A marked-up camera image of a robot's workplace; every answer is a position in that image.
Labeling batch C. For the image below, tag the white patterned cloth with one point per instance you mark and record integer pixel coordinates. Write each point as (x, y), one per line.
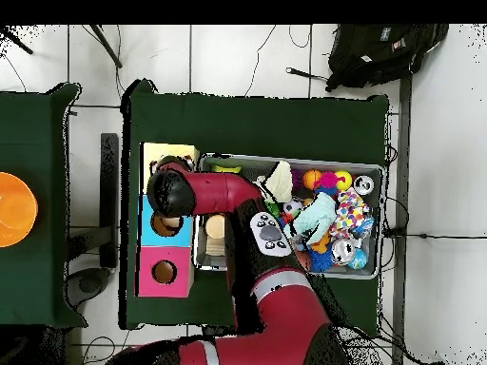
(163, 160)

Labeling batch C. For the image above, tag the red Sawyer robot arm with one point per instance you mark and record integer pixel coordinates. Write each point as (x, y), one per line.
(281, 304)

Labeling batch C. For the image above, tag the wooden box with three holes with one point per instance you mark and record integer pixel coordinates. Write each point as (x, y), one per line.
(146, 266)

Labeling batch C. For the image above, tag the clear mesh bin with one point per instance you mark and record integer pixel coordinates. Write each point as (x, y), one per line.
(358, 270)

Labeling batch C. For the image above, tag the tan round wooden block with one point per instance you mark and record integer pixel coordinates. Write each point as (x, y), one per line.
(215, 226)

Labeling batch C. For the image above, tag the cream yellow cloth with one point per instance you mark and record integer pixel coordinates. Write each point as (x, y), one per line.
(280, 182)

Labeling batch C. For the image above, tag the small soccer ball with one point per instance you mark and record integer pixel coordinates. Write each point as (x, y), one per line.
(294, 207)

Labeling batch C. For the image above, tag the small orange basketball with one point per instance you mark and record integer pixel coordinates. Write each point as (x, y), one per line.
(312, 179)

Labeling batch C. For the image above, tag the mint green cloth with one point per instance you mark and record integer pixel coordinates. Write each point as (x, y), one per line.
(316, 217)

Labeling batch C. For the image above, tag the pink spiky ball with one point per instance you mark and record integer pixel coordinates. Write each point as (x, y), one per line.
(327, 181)

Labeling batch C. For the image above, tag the polka-dot cloth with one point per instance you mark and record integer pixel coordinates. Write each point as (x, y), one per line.
(350, 211)

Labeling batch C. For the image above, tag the silver drink can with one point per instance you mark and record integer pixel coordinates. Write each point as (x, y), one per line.
(343, 252)

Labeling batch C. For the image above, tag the grey round base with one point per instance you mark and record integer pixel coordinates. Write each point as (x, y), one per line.
(87, 285)

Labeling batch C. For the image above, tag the black backpack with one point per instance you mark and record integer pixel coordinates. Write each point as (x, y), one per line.
(380, 53)

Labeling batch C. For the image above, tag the black tripod leg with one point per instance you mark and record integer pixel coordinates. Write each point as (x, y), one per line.
(106, 46)
(17, 41)

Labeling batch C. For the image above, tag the dark green side tablecloth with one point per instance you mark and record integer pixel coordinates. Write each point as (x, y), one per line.
(46, 289)

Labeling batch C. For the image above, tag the orange plastic bowl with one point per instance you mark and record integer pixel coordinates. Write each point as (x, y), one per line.
(15, 209)

